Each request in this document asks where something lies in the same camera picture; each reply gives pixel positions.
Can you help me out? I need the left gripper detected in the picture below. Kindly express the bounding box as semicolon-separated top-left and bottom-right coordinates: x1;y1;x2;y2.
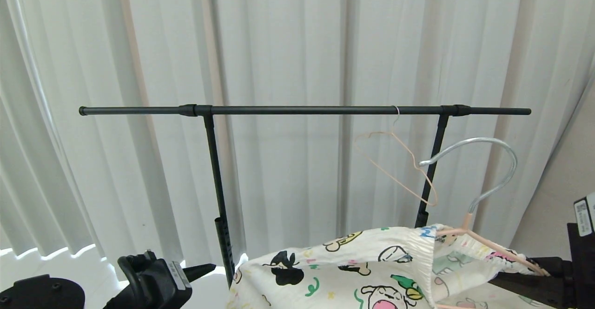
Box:
139;258;217;309

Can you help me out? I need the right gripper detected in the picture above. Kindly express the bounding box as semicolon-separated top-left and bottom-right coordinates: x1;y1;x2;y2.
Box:
488;193;595;309

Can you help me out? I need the cream printed garment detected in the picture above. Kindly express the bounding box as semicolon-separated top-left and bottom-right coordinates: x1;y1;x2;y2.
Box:
226;224;554;309

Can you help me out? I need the pink clothes hanger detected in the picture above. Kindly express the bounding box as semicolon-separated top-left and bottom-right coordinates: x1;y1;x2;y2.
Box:
356;107;438;206
418;137;551;309

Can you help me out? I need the black clothes rack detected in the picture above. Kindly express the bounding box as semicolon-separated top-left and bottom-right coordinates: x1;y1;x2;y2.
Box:
78;105;532;287

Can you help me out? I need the white curtain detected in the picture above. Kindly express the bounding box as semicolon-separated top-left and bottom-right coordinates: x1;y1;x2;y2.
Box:
0;0;595;282

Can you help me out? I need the black cable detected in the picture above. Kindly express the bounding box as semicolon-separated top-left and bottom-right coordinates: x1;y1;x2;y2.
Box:
116;251;156;309

